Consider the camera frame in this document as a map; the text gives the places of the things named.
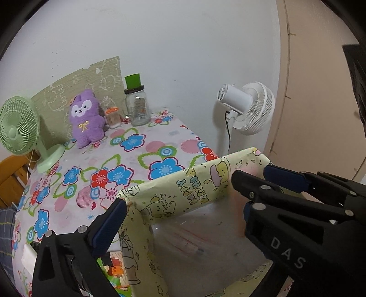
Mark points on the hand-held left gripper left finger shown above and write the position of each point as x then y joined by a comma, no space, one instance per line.
108,225

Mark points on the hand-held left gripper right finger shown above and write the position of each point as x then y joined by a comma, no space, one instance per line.
248,217

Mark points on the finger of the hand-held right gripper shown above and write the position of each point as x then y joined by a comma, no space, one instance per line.
286,175
251,185

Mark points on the yellow printed storage box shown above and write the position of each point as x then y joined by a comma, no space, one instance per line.
183,185

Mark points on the floral tablecloth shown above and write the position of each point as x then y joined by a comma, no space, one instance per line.
137,154

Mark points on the beige door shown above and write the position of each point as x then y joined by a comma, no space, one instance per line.
314,100

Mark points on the white standing fan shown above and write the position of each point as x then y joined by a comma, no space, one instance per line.
246,100

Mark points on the blue plaid bedding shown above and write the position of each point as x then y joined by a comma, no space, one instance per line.
5,237

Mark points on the cotton swab jar orange lid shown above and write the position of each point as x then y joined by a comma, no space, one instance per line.
113,118

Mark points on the purple plush toy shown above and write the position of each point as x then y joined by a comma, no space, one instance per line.
85,120

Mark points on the dark object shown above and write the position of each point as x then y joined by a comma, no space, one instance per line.
356,85

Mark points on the glass mug jar black lid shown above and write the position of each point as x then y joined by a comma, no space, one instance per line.
137,110

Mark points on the green desk fan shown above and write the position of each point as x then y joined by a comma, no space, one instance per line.
17,128

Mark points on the green plastic cup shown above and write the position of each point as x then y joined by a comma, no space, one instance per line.
133,81

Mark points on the beige cartoon chair back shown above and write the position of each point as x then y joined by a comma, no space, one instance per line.
94,77

